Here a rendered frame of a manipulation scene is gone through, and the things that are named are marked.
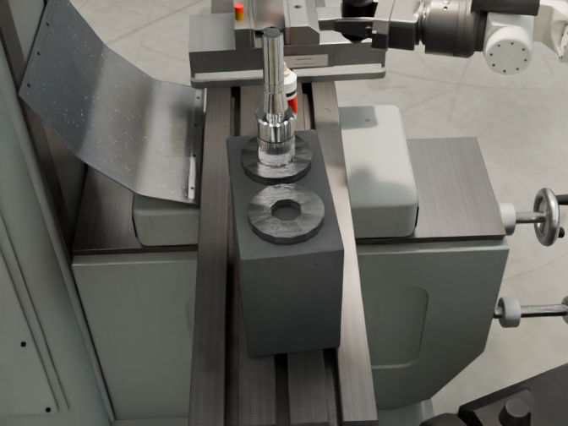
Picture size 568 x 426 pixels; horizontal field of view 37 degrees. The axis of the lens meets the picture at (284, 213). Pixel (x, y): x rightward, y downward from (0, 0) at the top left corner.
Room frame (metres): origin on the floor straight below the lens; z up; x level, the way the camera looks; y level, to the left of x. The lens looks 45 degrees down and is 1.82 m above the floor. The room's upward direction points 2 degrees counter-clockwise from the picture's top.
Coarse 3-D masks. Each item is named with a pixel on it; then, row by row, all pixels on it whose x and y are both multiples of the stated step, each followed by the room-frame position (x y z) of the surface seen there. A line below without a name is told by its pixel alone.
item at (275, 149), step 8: (256, 128) 0.79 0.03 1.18; (288, 128) 0.78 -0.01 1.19; (264, 136) 0.77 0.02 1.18; (272, 136) 0.77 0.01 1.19; (280, 136) 0.77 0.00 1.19; (288, 136) 0.78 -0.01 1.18; (264, 144) 0.78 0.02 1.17; (272, 144) 0.77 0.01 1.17; (280, 144) 0.77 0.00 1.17; (288, 144) 0.78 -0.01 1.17; (264, 152) 0.78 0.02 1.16; (272, 152) 0.77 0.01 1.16; (280, 152) 0.77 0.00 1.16; (288, 152) 0.78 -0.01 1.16; (264, 160) 0.78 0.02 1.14; (272, 160) 0.77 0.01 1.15; (280, 160) 0.77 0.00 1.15; (288, 160) 0.78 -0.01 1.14
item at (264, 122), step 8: (256, 112) 0.80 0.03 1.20; (264, 112) 0.79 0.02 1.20; (288, 112) 0.79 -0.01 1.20; (256, 120) 0.79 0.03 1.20; (264, 120) 0.78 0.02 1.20; (272, 120) 0.78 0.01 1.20; (280, 120) 0.78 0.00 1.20; (288, 120) 0.78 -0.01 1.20; (264, 128) 0.77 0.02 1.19; (272, 128) 0.77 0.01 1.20; (280, 128) 0.77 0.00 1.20
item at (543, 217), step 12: (540, 192) 1.19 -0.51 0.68; (552, 192) 1.17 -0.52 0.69; (504, 204) 1.17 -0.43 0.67; (540, 204) 1.20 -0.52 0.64; (552, 204) 1.14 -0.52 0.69; (564, 204) 1.15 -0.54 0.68; (504, 216) 1.14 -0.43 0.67; (516, 216) 1.15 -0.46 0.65; (528, 216) 1.15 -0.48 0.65; (540, 216) 1.15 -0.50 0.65; (552, 216) 1.12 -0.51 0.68; (540, 228) 1.16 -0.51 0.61; (552, 228) 1.11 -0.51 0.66; (540, 240) 1.13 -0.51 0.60; (552, 240) 1.10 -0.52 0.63
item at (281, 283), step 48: (240, 144) 0.83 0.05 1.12; (240, 192) 0.74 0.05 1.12; (288, 192) 0.72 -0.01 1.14; (240, 240) 0.66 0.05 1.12; (288, 240) 0.65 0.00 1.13; (336, 240) 0.66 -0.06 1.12; (240, 288) 0.74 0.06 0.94; (288, 288) 0.63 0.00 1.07; (336, 288) 0.64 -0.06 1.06; (288, 336) 0.63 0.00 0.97; (336, 336) 0.64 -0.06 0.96
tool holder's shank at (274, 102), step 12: (264, 36) 0.79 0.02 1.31; (276, 36) 0.78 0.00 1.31; (264, 48) 0.79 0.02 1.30; (276, 48) 0.78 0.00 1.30; (264, 60) 0.79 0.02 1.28; (276, 60) 0.78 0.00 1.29; (264, 72) 0.79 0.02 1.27; (276, 72) 0.78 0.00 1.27; (264, 84) 0.79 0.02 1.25; (276, 84) 0.78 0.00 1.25; (264, 96) 0.79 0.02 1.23; (276, 96) 0.78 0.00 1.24; (264, 108) 0.78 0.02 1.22; (276, 108) 0.78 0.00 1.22
